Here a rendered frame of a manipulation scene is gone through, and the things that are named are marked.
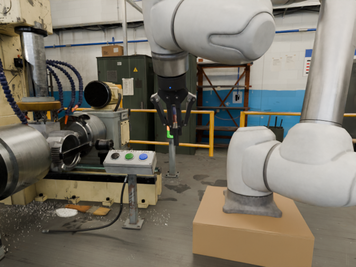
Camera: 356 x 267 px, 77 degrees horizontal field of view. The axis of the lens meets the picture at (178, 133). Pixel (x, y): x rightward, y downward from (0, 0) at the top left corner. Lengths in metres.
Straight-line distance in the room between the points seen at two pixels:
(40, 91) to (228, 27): 0.96
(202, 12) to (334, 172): 0.45
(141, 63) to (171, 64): 3.74
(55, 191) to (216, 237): 0.77
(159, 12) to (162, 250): 0.65
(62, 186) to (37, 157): 0.26
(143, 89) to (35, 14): 3.16
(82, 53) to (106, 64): 2.78
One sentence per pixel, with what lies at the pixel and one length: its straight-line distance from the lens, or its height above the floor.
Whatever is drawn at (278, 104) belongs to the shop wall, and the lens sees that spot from 5.85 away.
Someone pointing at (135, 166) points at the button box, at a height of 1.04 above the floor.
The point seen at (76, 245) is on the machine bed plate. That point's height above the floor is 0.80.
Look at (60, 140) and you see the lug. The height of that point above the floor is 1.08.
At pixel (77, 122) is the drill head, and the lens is 1.33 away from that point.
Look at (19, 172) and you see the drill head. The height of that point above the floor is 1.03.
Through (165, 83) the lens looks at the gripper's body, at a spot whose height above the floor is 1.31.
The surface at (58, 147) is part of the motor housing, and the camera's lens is 1.11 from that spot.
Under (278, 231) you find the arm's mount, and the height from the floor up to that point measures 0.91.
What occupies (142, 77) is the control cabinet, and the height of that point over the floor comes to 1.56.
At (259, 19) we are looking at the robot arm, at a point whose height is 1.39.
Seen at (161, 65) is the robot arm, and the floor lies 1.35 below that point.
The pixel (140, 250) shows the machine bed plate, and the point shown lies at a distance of 0.80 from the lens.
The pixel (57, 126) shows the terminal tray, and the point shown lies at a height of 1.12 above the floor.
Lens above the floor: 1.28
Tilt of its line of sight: 10 degrees down
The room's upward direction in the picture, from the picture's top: straight up
